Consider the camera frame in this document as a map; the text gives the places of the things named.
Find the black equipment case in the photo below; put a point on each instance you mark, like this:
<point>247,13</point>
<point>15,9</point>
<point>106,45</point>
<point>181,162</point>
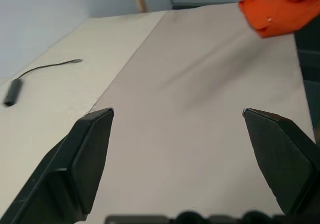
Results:
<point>311,84</point>

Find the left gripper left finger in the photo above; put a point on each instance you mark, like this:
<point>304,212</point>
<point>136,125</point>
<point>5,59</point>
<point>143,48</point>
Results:
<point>62,169</point>

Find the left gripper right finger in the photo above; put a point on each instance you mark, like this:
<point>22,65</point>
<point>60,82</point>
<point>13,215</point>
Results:
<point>282,159</point>

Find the orange shorts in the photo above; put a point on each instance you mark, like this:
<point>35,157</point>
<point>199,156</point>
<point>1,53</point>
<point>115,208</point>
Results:
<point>280,17</point>

